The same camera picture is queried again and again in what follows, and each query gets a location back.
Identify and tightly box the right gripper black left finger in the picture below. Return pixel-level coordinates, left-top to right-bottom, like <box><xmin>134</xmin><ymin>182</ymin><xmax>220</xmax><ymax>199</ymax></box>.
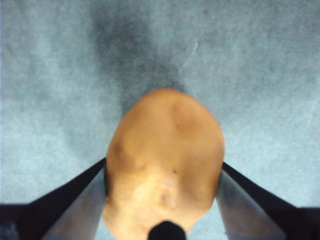
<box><xmin>0</xmin><ymin>157</ymin><xmax>108</xmax><ymax>240</ymax></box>

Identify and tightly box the brown potato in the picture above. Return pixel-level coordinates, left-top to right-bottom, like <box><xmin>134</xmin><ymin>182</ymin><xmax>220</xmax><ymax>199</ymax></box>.
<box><xmin>102</xmin><ymin>87</ymin><xmax>226</xmax><ymax>240</ymax></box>

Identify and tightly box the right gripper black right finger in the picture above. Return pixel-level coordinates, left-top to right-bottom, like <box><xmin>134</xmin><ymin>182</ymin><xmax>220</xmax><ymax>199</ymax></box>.
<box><xmin>216</xmin><ymin>161</ymin><xmax>320</xmax><ymax>240</ymax></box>

